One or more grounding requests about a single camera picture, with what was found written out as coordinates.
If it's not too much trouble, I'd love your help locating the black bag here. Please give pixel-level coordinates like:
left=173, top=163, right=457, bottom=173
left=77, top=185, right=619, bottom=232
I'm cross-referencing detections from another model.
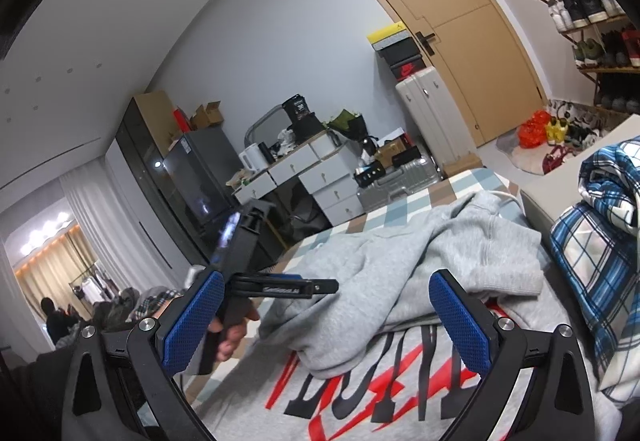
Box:
left=277, top=181, right=331, bottom=234

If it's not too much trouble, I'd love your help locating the pile of clothes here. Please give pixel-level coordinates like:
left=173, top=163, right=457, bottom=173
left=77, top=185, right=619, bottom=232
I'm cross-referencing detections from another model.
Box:
left=90, top=286, right=190, bottom=329

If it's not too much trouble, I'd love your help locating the rail of hanging clothes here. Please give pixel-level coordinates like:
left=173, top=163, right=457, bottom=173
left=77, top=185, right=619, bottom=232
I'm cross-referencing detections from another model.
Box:
left=72, top=271, right=121, bottom=304

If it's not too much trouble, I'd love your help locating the black and red shoe box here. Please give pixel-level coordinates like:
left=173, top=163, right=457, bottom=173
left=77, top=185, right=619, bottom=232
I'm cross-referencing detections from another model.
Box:
left=390, top=56, right=428, bottom=82

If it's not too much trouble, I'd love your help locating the open cardboard box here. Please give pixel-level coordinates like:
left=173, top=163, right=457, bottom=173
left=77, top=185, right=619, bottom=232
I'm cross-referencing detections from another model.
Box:
left=189, top=101, right=226, bottom=130

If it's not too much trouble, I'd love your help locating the ceiling lamp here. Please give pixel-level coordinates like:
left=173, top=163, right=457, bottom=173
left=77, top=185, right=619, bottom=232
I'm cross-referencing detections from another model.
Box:
left=21, top=213, right=73, bottom=256

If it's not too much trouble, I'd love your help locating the person's dark clothing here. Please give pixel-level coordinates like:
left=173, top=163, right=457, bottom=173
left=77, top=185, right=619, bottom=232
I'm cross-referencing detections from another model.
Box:
left=0, top=346, right=76, bottom=441

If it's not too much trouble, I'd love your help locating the dark glass cabinet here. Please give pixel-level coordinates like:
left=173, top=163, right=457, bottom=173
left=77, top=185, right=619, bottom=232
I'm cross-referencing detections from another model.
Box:
left=114, top=91, right=236, bottom=267

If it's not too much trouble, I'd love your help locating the brown box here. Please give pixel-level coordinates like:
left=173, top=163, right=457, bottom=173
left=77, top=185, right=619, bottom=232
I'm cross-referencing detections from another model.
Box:
left=372, top=138, right=408, bottom=166

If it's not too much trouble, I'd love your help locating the flat cardboard box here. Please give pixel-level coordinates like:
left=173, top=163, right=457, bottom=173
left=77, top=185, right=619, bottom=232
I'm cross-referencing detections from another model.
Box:
left=442, top=156, right=483, bottom=179

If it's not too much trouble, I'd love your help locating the checkered bed sheet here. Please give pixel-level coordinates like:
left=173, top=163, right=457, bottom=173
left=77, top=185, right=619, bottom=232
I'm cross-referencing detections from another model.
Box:
left=182, top=166, right=526, bottom=427

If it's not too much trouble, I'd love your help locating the grey arched mirror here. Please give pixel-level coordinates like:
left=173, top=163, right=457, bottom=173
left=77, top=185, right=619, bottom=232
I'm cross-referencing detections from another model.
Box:
left=244, top=103, right=288, bottom=152

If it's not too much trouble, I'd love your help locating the white electric kettle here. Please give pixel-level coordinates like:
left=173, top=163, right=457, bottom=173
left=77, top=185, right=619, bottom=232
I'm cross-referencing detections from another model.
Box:
left=240, top=143, right=268, bottom=172

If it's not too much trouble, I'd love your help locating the beige bed frame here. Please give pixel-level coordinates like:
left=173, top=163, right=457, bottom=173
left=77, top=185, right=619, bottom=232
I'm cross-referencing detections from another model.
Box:
left=520, top=126, right=640, bottom=232

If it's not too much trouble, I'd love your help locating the orange plastic bag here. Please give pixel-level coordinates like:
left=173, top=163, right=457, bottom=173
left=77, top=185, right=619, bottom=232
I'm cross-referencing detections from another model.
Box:
left=517, top=110, right=551, bottom=146

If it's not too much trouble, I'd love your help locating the person's left hand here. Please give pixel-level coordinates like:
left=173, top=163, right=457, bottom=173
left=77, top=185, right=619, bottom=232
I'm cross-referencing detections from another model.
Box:
left=206, top=302, right=261, bottom=363

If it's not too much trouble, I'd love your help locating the wooden shoe rack with shoes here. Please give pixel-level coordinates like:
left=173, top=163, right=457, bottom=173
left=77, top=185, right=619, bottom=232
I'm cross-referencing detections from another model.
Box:
left=525, top=0, right=640, bottom=114

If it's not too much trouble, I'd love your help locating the plain black box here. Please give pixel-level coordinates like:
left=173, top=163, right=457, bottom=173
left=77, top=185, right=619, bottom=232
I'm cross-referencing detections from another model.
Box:
left=391, top=146, right=423, bottom=169

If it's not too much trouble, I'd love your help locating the grey printed hoodie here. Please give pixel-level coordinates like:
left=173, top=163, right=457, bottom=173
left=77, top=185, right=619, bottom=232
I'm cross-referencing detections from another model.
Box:
left=192, top=191, right=621, bottom=441

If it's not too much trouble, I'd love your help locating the white upright suitcase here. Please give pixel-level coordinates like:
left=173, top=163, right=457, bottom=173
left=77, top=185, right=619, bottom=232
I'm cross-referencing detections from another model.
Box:
left=395, top=68, right=478, bottom=172

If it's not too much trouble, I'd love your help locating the tan wooden door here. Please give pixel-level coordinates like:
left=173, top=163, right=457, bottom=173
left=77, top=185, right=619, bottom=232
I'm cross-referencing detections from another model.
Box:
left=330, top=0, right=548, bottom=149

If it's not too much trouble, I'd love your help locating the black tub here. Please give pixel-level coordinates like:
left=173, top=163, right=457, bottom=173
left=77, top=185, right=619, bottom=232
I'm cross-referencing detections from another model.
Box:
left=281, top=94, right=308, bottom=122

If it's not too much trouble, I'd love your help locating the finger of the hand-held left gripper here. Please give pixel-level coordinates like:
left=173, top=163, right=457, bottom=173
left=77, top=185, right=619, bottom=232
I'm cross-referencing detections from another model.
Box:
left=231, top=272, right=308, bottom=284
left=239, top=278, right=340, bottom=298

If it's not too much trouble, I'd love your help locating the grey fridge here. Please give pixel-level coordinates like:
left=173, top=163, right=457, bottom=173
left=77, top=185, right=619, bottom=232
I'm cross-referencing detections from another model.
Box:
left=161, top=127, right=246, bottom=232

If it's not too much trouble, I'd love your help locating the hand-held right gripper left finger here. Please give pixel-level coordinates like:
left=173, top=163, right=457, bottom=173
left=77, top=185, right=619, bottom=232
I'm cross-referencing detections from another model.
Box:
left=62, top=269, right=226, bottom=441

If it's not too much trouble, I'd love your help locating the pile of loose shoes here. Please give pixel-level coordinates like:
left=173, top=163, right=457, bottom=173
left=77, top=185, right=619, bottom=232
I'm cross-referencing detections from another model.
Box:
left=542, top=101, right=608, bottom=174

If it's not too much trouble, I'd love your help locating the white sheer curtain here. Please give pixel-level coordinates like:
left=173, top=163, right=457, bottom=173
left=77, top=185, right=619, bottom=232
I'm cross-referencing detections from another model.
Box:
left=60, top=156, right=166, bottom=292

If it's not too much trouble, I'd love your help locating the silver suitcase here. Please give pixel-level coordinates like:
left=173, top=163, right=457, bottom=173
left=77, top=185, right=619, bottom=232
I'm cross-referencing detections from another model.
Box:
left=357, top=156, right=443, bottom=212

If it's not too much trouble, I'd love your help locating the beige curtain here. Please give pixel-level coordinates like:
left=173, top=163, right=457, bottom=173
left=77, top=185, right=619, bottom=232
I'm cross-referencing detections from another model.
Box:
left=15, top=231, right=101, bottom=317

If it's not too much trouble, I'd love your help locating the black round box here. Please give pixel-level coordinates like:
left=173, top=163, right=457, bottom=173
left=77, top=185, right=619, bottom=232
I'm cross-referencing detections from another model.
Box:
left=286, top=113, right=328, bottom=144

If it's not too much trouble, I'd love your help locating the blue plaid shirt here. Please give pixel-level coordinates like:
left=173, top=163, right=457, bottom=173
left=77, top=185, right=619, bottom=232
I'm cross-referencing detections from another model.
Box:
left=550, top=141, right=640, bottom=409

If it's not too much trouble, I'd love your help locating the black box with small print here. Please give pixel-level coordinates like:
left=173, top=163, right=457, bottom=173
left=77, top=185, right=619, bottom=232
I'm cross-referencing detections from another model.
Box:
left=353, top=166, right=388, bottom=186

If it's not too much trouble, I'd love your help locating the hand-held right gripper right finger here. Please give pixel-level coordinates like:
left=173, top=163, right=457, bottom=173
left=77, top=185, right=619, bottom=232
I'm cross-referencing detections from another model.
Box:
left=428, top=268, right=596, bottom=441

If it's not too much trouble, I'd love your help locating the white desk with drawers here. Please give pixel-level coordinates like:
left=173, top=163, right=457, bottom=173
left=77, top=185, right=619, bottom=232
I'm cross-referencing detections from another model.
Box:
left=234, top=131, right=368, bottom=227

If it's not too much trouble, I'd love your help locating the grey rug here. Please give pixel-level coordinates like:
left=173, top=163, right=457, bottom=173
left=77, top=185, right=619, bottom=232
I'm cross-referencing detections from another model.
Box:
left=496, top=131, right=551, bottom=176

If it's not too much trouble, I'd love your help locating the grey and black shoe box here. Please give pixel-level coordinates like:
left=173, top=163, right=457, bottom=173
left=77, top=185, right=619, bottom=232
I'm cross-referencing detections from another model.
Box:
left=376, top=41, right=423, bottom=64

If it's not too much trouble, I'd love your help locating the green flower bouquet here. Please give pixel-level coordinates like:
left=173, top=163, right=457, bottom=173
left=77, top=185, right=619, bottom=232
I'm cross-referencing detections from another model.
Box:
left=325, top=109, right=368, bottom=142

